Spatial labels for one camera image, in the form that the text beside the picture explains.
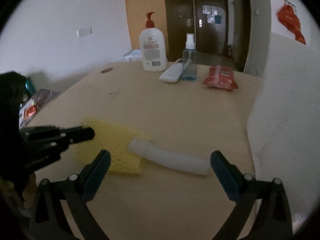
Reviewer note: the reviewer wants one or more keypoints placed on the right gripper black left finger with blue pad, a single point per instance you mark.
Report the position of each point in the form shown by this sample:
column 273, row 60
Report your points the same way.
column 48, row 220

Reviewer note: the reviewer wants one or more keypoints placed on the wooden wardrobe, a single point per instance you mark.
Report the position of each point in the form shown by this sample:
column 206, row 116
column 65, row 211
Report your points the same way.
column 174, row 18

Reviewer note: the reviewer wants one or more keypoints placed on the white bag behind table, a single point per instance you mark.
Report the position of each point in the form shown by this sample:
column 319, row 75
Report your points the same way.
column 134, row 55

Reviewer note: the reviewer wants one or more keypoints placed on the clear blue spray bottle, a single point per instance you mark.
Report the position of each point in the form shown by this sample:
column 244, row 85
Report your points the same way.
column 189, row 65

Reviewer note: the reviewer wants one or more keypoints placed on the white styrofoam box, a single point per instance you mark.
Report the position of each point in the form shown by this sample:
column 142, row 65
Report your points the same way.
column 283, row 126

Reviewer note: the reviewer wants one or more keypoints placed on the magazine on side surface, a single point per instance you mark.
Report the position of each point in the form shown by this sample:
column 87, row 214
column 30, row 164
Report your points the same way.
column 33, row 105

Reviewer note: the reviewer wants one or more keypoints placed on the yellow foam net sleeve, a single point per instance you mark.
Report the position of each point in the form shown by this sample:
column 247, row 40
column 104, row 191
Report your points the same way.
column 115, row 139

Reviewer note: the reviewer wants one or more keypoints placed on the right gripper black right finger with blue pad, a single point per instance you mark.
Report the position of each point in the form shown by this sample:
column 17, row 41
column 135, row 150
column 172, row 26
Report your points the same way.
column 273, row 220

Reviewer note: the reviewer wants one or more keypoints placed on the red hanging bags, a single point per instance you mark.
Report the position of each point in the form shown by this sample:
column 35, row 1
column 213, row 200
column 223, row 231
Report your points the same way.
column 287, row 17

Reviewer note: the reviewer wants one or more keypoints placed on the dark brown entrance door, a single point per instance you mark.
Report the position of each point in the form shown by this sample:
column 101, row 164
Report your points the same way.
column 211, row 26

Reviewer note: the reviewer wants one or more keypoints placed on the white remote control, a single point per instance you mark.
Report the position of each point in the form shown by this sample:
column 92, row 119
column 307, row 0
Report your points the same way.
column 173, row 73

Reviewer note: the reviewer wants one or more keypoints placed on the white lotion pump bottle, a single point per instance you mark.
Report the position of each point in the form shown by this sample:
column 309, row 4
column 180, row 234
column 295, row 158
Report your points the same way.
column 152, row 47

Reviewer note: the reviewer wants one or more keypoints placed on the double wall socket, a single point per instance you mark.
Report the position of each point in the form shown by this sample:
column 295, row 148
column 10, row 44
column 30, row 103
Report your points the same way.
column 84, row 32

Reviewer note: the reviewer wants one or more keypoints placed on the red tissue packet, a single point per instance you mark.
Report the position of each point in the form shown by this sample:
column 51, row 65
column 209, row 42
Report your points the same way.
column 221, row 77

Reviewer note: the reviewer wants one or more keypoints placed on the teal cup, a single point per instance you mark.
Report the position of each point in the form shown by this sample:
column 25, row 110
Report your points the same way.
column 30, row 88

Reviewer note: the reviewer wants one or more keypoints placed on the white foam strip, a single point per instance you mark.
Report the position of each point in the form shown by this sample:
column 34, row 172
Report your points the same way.
column 168, row 159

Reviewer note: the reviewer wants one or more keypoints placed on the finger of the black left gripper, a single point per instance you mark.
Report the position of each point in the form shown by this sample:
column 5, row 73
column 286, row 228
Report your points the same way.
column 38, row 129
column 59, row 139

